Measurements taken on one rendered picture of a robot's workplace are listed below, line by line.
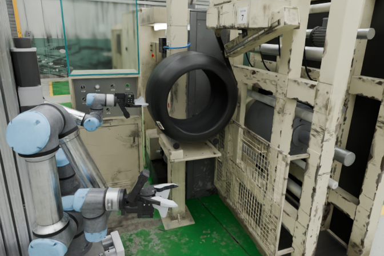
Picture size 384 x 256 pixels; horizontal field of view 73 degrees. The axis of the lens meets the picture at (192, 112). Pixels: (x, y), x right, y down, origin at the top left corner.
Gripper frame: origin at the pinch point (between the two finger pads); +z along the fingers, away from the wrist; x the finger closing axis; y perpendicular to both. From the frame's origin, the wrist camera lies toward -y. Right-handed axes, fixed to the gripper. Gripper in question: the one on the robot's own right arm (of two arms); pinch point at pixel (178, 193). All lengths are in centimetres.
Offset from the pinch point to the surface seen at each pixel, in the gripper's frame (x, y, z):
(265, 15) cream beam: -55, -72, 45
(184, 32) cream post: -108, -70, 3
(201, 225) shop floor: -124, 90, 19
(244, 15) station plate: -57, -72, 34
